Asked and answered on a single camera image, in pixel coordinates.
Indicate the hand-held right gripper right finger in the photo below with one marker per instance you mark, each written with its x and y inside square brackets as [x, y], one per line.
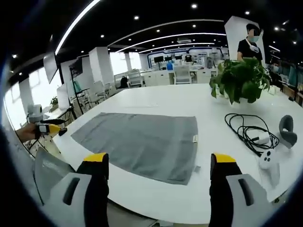
[222, 189]

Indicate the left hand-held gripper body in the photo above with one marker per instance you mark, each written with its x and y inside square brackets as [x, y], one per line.
[35, 112]

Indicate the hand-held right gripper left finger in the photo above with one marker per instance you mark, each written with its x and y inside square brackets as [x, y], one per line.
[94, 189]

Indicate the grey towel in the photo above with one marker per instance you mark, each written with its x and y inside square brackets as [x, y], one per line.
[142, 142]

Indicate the person's left hand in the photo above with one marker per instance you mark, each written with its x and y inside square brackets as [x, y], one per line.
[26, 133]

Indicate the small green plant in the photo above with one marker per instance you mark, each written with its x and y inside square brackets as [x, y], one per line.
[54, 101]

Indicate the black tripod stand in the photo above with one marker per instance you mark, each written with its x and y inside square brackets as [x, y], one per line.
[75, 94]

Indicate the grey mesh office chair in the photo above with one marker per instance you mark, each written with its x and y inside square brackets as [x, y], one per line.
[50, 169]

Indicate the hanging grey screen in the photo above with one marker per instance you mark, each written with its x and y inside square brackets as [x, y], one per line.
[50, 67]

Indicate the white handheld controller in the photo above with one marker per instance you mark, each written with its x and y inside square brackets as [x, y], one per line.
[268, 163]

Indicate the white power adapter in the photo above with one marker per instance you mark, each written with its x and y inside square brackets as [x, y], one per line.
[263, 138]

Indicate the grey handheld controller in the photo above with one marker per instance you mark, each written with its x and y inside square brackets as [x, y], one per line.
[287, 134]

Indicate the white table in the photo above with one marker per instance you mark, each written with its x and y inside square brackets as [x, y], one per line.
[177, 99]

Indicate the green potted plant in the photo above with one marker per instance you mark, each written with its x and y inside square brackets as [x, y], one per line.
[241, 80]

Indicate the white office chair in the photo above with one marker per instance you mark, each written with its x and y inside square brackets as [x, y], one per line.
[182, 74]

